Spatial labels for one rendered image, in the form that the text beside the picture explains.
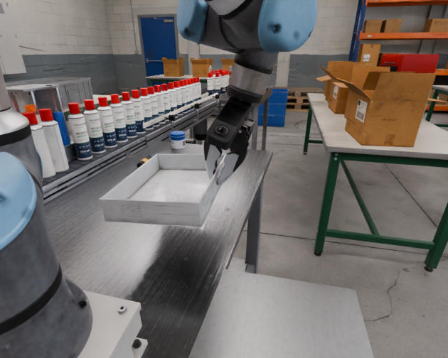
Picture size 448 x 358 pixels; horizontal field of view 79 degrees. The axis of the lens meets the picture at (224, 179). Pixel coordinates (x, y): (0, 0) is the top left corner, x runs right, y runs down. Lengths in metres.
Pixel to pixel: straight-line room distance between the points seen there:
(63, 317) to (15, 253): 0.11
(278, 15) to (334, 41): 7.60
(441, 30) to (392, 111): 6.08
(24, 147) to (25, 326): 0.21
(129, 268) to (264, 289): 0.28
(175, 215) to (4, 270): 0.29
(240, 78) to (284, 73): 7.31
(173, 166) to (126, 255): 0.27
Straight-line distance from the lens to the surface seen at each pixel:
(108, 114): 1.21
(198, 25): 0.45
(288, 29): 0.35
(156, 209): 0.53
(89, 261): 0.69
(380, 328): 1.73
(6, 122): 0.42
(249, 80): 0.53
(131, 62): 9.08
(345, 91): 2.48
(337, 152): 1.66
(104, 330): 0.43
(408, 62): 5.51
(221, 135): 0.48
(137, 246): 0.69
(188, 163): 0.76
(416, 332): 1.80
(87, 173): 1.09
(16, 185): 0.31
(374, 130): 1.69
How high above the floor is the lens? 1.24
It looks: 25 degrees down
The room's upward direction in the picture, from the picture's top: straight up
